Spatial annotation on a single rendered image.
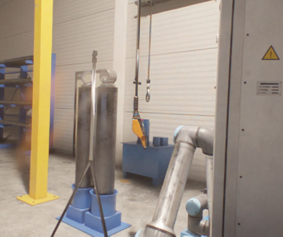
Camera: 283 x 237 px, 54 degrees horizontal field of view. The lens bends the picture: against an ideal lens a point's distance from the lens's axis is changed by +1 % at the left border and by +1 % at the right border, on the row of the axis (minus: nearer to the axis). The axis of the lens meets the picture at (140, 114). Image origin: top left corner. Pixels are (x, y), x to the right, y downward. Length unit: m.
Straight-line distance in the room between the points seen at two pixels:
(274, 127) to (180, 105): 4.14
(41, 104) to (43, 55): 0.64
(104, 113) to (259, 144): 1.99
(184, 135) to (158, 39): 4.21
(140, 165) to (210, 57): 2.21
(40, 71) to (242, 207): 3.20
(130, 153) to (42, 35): 2.41
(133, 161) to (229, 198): 3.90
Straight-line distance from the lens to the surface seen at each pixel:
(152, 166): 4.64
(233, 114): 1.02
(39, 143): 3.85
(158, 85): 5.43
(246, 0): 1.10
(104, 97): 2.81
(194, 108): 4.98
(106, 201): 2.94
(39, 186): 3.97
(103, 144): 2.83
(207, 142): 1.49
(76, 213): 3.23
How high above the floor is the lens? 1.26
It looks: 1 degrees down
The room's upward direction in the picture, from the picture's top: 2 degrees clockwise
